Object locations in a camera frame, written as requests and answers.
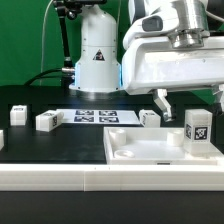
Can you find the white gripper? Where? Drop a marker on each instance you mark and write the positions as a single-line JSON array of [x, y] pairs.
[[151, 63]]

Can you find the white square tabletop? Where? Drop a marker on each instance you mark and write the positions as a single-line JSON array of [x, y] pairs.
[[155, 146]]

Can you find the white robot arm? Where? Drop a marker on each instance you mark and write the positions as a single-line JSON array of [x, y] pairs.
[[97, 71]]

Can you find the sheet with AprilTag markers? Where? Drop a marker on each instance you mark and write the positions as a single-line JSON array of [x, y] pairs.
[[108, 117]]

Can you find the white block at left edge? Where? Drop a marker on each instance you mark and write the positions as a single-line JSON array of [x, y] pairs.
[[1, 139]]

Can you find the white U-shaped obstacle fence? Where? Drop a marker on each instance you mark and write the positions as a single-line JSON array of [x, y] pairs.
[[160, 176]]

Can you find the black camera stand pole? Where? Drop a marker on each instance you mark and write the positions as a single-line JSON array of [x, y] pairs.
[[70, 9]]

